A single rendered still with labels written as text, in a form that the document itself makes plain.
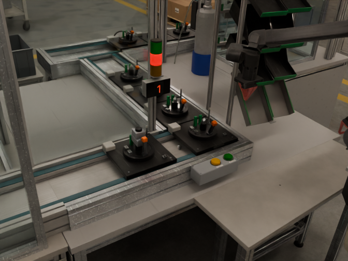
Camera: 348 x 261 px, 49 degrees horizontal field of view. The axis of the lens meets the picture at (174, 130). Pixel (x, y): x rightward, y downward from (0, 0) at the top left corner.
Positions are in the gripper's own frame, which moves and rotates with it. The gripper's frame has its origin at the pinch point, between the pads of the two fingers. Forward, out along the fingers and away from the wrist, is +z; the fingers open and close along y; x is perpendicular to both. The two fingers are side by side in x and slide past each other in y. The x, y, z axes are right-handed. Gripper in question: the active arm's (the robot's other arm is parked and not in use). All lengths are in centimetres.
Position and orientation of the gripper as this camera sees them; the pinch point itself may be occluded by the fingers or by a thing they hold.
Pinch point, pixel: (245, 98)
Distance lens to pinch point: 158.4
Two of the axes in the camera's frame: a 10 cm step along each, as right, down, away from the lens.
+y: -8.4, 2.6, -4.8
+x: 5.4, 4.7, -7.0
